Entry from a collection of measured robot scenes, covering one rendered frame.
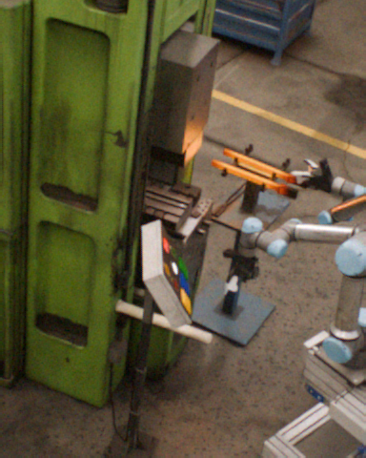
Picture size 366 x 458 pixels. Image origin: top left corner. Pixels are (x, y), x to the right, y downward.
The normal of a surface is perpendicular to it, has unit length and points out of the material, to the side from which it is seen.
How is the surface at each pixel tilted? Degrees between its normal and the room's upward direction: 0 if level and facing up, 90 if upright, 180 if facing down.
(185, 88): 90
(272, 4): 89
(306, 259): 0
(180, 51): 0
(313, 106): 0
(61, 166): 89
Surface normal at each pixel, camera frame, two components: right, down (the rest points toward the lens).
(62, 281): -0.38, 0.51
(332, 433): 0.11, -0.80
